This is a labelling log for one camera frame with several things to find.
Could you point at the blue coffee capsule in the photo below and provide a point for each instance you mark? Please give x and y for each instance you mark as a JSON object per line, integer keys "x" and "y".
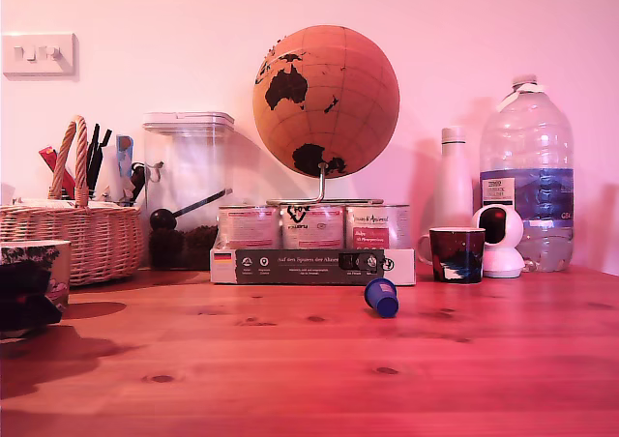
{"x": 383, "y": 300}

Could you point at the white wall switch plate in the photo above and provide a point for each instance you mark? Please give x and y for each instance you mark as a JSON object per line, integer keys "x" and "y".
{"x": 38, "y": 65}

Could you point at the cardboard tray box dark print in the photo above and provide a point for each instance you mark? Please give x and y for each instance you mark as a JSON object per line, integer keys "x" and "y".
{"x": 307, "y": 267}

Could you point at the clear plastic lidded container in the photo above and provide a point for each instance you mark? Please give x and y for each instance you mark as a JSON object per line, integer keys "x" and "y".
{"x": 191, "y": 155}

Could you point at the cork globe on metal stand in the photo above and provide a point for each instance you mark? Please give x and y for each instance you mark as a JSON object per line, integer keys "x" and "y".
{"x": 346, "y": 107}

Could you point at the small white round camera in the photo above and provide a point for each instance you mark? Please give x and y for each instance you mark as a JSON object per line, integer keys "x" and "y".
{"x": 504, "y": 258}

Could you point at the white slim bottle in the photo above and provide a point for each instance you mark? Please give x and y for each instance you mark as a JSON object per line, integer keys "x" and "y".
{"x": 452, "y": 185}

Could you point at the large clear water bottle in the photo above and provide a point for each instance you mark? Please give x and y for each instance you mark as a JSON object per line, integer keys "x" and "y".
{"x": 530, "y": 142}

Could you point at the tin can black logo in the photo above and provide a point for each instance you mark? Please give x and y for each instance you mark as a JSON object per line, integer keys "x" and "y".
{"x": 312, "y": 229}

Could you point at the red packet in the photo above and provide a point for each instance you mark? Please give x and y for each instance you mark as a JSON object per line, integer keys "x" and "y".
{"x": 51, "y": 158}

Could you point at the dark brown coffee beans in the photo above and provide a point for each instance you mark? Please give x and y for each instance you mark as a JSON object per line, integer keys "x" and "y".
{"x": 191, "y": 247}

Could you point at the black kitchen utensil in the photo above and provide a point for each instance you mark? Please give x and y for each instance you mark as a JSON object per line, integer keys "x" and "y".
{"x": 92, "y": 155}
{"x": 102, "y": 143}

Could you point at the dark mug with night print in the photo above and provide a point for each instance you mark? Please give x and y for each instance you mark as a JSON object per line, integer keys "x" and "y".
{"x": 458, "y": 258}

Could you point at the illustrated cartoon coffee cup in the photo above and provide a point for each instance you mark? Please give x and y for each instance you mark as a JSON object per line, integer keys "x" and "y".
{"x": 58, "y": 263}

